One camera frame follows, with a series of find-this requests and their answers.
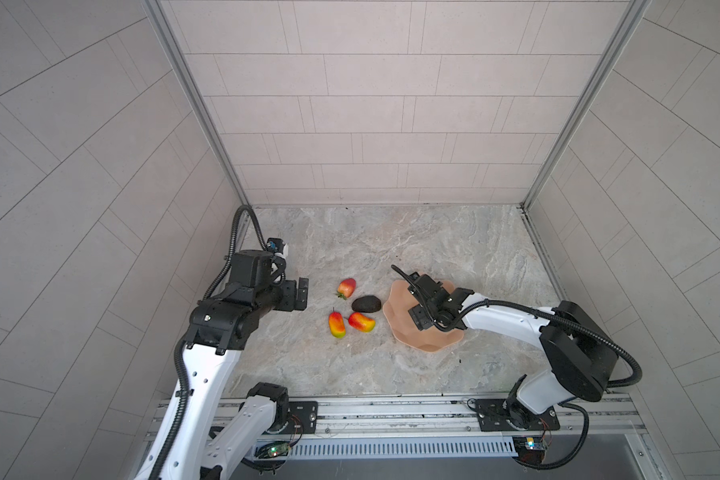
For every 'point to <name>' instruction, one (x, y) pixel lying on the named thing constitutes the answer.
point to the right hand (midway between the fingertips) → (422, 311)
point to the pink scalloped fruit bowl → (403, 327)
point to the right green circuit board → (529, 449)
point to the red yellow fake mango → (361, 322)
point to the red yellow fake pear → (337, 324)
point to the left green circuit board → (275, 449)
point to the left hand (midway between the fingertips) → (296, 279)
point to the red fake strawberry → (346, 288)
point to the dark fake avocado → (366, 304)
